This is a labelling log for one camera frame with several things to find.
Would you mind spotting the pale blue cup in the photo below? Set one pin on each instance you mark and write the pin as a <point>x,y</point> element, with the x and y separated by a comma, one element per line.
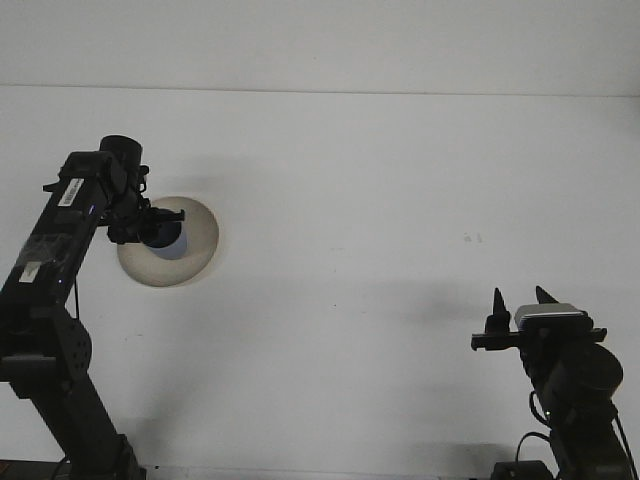
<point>177,246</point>

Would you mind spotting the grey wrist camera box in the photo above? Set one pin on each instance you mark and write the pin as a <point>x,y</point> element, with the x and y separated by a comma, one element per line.
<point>550,315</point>

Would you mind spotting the pale round plate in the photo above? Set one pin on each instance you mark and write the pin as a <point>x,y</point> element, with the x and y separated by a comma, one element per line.
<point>165,272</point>

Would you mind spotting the dark mounting platform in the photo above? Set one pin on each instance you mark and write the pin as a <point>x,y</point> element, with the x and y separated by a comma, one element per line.
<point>20,472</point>

